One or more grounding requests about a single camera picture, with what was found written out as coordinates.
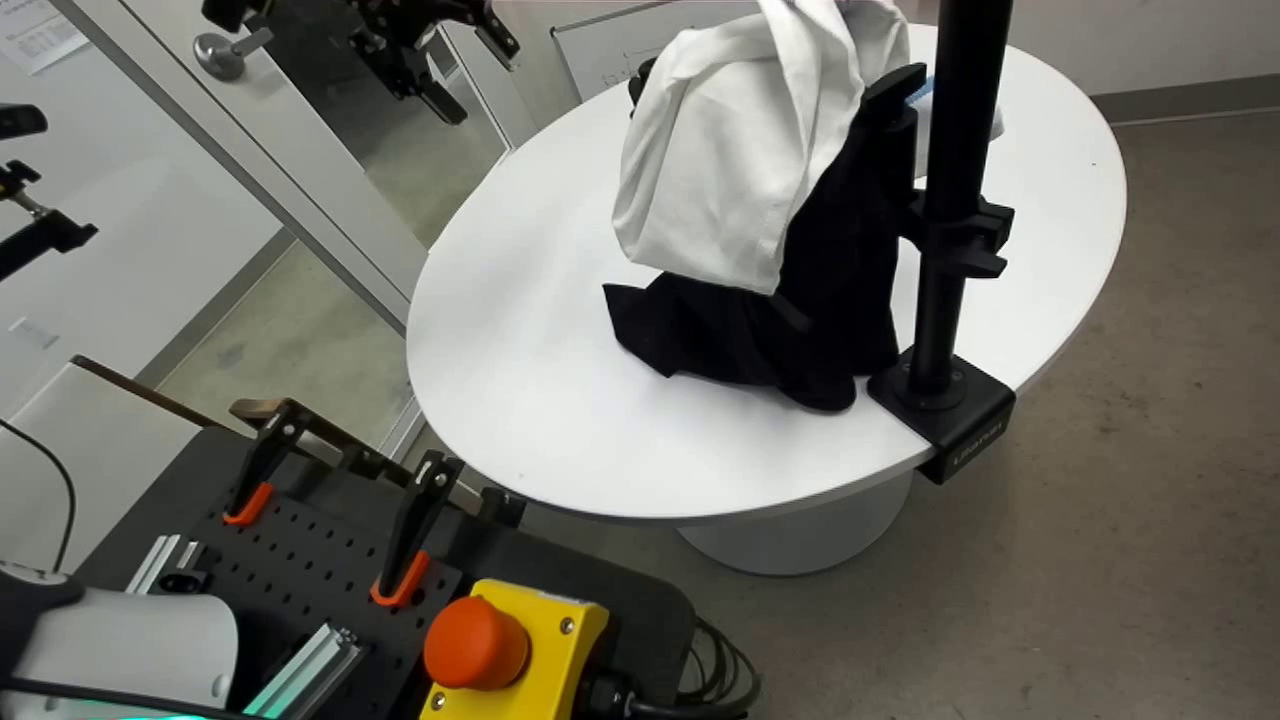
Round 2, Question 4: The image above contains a white blue-striped tea towel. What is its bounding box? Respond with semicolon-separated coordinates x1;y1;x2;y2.
610;0;1014;300

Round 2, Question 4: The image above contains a black pole stand with clamp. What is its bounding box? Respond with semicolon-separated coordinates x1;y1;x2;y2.
866;0;1021;488

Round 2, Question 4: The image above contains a black cloth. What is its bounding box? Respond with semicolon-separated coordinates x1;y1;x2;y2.
600;57;933;416

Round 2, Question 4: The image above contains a yellow emergency stop box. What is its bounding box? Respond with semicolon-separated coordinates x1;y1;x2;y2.
418;571;617;720

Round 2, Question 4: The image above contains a wooden board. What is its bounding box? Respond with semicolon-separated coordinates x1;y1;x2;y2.
69;348;531;529

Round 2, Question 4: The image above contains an aluminium extrusion bar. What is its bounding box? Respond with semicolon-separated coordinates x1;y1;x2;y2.
120;529;210;598
241;620;368;720

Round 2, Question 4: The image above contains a white desk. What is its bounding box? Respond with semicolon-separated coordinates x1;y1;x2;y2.
0;355;217;581

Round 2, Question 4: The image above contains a white table pedestal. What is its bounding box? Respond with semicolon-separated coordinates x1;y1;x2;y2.
678;468;919;581

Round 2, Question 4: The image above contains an orange handle clamp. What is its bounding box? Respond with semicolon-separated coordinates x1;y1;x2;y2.
368;449;467;617
217;397;325;535

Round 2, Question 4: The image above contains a black cable bundle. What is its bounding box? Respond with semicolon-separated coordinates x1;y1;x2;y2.
580;617;767;720

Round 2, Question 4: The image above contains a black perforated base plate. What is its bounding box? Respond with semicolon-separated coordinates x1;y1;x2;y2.
76;422;702;720

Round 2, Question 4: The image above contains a silver door handle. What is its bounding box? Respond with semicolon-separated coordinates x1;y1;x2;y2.
190;24;279;84

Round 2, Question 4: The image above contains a thin black cable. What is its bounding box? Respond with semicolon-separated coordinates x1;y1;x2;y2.
0;416;79;581

